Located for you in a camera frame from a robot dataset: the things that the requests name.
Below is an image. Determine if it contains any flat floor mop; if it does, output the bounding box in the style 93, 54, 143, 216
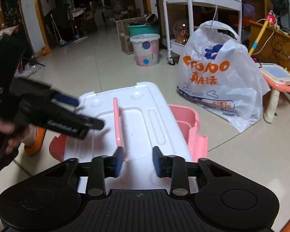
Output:
69, 12, 89, 43

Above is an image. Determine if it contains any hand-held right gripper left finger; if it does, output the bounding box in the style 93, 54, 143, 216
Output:
42, 147, 124, 197

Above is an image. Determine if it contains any yellow wooden cabinet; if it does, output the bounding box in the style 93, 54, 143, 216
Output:
248, 20, 290, 74

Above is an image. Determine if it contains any broom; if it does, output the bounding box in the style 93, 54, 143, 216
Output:
49, 14, 69, 48

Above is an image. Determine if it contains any clear glass globe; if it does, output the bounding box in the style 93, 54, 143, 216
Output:
173, 19, 190, 45

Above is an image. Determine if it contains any black standing fan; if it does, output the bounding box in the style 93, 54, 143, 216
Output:
270, 0, 290, 31

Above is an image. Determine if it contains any white printed plastic bag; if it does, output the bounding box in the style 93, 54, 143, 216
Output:
176, 20, 271, 133

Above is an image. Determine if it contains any brown cardboard box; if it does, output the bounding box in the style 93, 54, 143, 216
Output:
115, 17, 148, 55

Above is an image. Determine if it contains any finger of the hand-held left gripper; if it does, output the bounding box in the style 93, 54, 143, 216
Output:
79, 115, 105, 131
51, 92, 80, 107

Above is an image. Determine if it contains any green plastic basin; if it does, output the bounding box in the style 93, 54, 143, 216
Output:
127, 22, 160, 37

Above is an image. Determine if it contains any white lid with pink handle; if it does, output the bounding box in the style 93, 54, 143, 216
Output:
63, 82, 194, 194

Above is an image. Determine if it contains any pink plastic storage box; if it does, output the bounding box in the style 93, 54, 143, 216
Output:
49, 104, 208, 163

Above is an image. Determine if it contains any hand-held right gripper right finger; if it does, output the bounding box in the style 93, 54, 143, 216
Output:
152, 146, 233, 197

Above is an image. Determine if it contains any person's left hand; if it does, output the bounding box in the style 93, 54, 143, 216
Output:
0, 112, 23, 155

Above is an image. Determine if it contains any polka dot trash bin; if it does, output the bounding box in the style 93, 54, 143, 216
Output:
130, 34, 161, 67

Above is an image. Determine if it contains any pink toy drawing board table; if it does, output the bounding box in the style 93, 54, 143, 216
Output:
258, 62, 290, 124

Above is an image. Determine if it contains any clear plastic wrap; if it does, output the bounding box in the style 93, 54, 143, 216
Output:
16, 57, 45, 78

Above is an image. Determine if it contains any yellow toy mop stick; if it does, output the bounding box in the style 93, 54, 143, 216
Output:
248, 11, 276, 56

